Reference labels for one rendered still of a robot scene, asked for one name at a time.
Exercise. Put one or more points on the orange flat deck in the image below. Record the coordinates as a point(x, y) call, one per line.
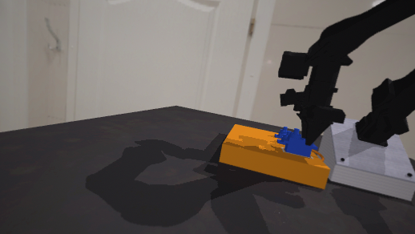
point(263, 151)

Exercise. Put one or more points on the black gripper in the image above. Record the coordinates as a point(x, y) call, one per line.
point(318, 115)

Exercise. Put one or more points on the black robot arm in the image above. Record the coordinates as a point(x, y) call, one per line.
point(392, 101)

